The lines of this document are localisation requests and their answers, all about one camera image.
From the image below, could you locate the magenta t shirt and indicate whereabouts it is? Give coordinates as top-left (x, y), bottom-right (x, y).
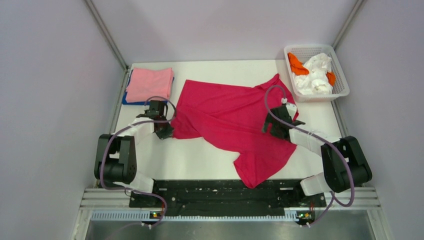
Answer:
top-left (171, 74), bottom-right (297, 189)

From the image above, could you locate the grey cable duct rail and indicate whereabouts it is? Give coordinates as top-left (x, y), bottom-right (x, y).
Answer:
top-left (90, 210), bottom-right (300, 222)

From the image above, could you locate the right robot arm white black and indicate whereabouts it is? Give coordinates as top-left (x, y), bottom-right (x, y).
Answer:
top-left (262, 103), bottom-right (373, 206)

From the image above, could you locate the folded pink t shirt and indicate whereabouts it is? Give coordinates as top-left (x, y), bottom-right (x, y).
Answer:
top-left (125, 67), bottom-right (175, 104)

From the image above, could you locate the orange t shirt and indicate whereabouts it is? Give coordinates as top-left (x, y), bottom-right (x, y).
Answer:
top-left (287, 52), bottom-right (336, 86)

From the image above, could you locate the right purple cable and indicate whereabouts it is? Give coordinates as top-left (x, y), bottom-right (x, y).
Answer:
top-left (263, 85), bottom-right (356, 208)

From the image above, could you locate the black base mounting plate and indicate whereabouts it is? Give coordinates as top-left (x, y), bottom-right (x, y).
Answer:
top-left (129, 179), bottom-right (327, 217)

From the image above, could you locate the white t shirt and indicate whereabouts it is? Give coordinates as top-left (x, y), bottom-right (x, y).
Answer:
top-left (292, 60), bottom-right (333, 95)

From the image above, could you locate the purple cable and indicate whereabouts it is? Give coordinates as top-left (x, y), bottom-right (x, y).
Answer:
top-left (263, 85), bottom-right (356, 208)
top-left (99, 96), bottom-right (178, 200)

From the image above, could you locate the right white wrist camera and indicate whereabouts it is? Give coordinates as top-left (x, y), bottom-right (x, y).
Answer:
top-left (281, 98), bottom-right (298, 121)

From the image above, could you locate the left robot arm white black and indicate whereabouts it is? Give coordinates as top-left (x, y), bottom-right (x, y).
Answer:
top-left (94, 96), bottom-right (175, 207)

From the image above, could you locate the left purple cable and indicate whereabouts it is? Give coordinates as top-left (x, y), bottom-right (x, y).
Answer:
top-left (99, 96), bottom-right (178, 200)

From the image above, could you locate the folded blue t shirt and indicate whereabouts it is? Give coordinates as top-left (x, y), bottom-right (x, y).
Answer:
top-left (121, 69), bottom-right (175, 106)

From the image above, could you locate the white plastic basket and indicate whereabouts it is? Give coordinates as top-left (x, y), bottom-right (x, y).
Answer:
top-left (284, 44), bottom-right (350, 102)

